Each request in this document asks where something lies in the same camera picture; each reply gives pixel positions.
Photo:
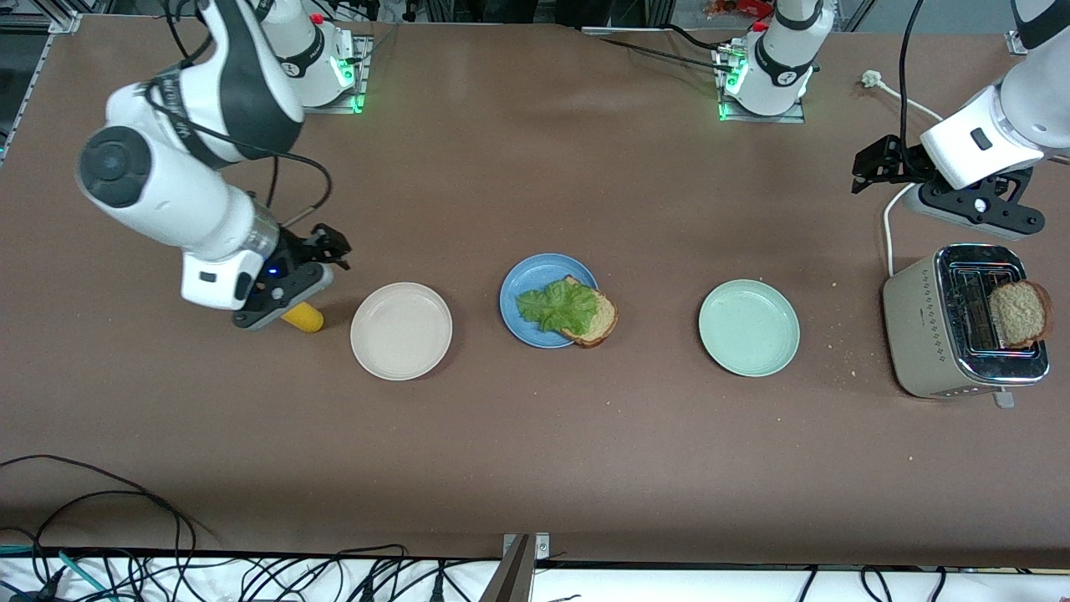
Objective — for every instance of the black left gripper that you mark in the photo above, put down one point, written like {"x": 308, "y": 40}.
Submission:
{"x": 888, "y": 162}

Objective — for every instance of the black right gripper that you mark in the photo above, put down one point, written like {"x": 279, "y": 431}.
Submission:
{"x": 295, "y": 252}

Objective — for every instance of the yellow mustard squeeze bottle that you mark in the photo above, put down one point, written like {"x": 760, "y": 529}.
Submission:
{"x": 305, "y": 318}

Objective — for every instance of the brown bread slice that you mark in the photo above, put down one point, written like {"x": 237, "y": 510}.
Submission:
{"x": 602, "y": 322}
{"x": 1020, "y": 315}

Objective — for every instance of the green lettuce leaf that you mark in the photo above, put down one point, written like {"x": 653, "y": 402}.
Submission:
{"x": 556, "y": 307}

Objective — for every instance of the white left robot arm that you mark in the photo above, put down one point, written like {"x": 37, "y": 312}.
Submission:
{"x": 1036, "y": 100}

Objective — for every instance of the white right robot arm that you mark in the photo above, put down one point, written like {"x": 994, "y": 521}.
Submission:
{"x": 167, "y": 201}

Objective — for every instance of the beige plate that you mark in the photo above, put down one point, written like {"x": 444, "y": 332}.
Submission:
{"x": 401, "y": 331}

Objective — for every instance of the blue plate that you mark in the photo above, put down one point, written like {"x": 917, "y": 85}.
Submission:
{"x": 522, "y": 288}

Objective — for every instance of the light green plate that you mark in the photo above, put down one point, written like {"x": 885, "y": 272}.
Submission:
{"x": 749, "y": 328}

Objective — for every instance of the beige chrome toaster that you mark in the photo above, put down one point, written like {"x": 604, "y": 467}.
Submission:
{"x": 919, "y": 334}

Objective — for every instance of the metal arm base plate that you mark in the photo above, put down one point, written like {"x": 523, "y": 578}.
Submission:
{"x": 334, "y": 109}
{"x": 765, "y": 119}

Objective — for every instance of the aluminium frame profile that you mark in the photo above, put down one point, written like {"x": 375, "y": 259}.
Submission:
{"x": 38, "y": 71}
{"x": 1016, "y": 42}

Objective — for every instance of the grey metal mounting post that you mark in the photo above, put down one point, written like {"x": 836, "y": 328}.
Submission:
{"x": 518, "y": 577}

